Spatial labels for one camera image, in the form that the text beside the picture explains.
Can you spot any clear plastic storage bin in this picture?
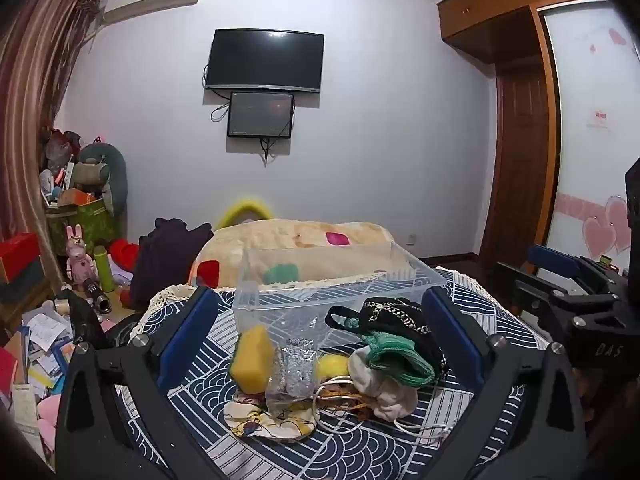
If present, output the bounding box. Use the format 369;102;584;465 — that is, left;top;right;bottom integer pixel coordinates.
233;241;448;356

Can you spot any black white braided cord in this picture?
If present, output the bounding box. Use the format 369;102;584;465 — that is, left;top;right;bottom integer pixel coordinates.
325;297;448;378

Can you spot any black wall television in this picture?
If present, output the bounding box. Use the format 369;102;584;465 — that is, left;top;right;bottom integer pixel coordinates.
204;29;325;94

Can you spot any beige patterned quilt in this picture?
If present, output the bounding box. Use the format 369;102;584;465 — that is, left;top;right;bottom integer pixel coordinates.
190;219;416;288

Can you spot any orange cardboard box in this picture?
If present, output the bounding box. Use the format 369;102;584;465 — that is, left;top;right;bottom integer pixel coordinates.
57;189;96;207

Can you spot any black flashlight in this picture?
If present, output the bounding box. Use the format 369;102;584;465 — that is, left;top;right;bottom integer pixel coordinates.
82;277;112;315

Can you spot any yellow sponge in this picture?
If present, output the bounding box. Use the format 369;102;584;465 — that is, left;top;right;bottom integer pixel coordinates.
230;325;277;395

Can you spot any small black wall monitor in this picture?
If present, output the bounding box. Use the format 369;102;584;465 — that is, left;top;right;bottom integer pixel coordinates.
227;91;295;139

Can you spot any white patterned cloth pouch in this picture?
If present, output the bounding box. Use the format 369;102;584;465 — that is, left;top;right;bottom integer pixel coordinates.
223;395;317;441

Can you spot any red box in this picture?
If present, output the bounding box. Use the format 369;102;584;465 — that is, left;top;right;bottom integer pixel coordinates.
0;232;42;285

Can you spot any green bottle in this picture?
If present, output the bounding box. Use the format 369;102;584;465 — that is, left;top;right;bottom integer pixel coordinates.
93;245;117;293

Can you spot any white cable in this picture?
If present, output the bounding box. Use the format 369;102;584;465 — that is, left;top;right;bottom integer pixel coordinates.
310;385;456;446

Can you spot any pink rabbit toy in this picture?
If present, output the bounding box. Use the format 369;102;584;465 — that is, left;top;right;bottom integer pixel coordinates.
65;225;96;291

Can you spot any yellow-haired felt doll head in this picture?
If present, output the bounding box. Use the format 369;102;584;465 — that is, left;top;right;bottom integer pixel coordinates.
315;352;381;413

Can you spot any wooden wardrobe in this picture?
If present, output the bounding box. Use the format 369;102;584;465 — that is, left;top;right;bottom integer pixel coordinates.
436;0;640;286

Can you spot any green knit sock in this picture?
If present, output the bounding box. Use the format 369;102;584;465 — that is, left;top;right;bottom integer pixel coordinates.
360;332;436;387

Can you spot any wooden door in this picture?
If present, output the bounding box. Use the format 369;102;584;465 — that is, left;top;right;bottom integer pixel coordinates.
482;67;551;261

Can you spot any pink plush toy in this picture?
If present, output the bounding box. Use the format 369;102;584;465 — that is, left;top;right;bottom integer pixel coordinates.
36;394;63;457

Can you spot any pile of papers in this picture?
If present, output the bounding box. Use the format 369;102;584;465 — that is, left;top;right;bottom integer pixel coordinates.
0;300;76;441

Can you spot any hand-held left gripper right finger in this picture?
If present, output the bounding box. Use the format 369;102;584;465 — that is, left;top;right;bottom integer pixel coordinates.
420;287;588;480

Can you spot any red cloth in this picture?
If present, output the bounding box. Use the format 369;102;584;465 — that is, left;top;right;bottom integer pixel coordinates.
109;239;143;306

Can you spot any dark purple cloth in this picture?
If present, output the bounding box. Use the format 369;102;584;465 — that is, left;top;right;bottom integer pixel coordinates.
131;217;213;311

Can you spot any blue wave-pattern tablecloth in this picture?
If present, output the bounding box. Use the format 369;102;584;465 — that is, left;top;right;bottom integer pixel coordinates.
115;265;551;480

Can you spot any crumpled clear plastic bag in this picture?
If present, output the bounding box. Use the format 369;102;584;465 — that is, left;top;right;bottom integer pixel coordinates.
265;337;321;413

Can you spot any white sock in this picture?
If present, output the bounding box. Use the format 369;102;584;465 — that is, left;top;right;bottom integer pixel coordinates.
347;347;418;423

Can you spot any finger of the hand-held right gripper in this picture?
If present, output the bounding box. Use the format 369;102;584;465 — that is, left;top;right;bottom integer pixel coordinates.
491;261;623;347
525;244;627;294

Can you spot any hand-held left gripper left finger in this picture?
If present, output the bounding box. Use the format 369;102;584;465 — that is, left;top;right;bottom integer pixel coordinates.
55;285;221;480

